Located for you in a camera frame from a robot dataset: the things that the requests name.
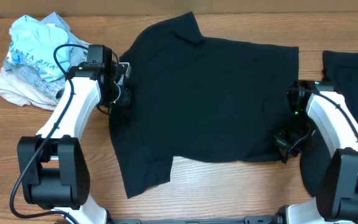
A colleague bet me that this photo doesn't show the black t-shirt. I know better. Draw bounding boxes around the black t-shirt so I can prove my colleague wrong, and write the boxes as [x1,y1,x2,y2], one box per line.
[109,12,299,198]

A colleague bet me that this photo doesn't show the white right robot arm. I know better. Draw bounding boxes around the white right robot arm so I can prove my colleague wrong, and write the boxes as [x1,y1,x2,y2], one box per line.
[271,80,358,223]

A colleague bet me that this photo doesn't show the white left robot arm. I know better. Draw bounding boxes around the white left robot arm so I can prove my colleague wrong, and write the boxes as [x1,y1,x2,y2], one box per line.
[9,45,132,223]

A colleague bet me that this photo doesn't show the faded denim jeans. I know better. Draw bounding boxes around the faded denim jeans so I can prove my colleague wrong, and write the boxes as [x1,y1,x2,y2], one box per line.
[3,37,91,102]

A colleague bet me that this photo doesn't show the black folded garment pile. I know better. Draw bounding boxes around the black folded garment pile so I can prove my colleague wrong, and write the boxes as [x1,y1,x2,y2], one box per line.
[300,50,358,197]

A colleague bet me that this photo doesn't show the light blue printed shirt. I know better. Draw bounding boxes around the light blue printed shirt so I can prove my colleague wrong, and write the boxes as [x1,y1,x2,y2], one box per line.
[6,12,73,82]

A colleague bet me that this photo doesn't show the white cloth garment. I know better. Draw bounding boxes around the white cloth garment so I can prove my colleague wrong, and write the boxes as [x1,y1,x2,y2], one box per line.
[0,67,57,111]

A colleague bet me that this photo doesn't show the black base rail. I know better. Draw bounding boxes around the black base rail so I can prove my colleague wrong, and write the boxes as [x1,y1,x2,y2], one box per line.
[107,215,277,224]

